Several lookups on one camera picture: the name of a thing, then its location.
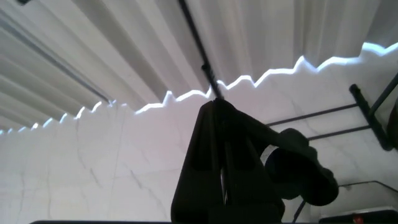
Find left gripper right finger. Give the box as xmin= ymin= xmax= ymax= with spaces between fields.
xmin=221 ymin=124 xmax=285 ymax=223

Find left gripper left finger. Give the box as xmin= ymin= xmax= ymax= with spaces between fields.
xmin=170 ymin=100 xmax=225 ymax=223

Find black garment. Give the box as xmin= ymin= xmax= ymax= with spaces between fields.
xmin=213 ymin=97 xmax=340 ymax=207

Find black clothes rack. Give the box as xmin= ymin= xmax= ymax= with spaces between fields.
xmin=177 ymin=0 xmax=398 ymax=152

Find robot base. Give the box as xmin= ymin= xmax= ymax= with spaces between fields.
xmin=318 ymin=205 xmax=398 ymax=224

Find white curtain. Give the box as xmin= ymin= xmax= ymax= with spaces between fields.
xmin=0 ymin=0 xmax=398 ymax=135

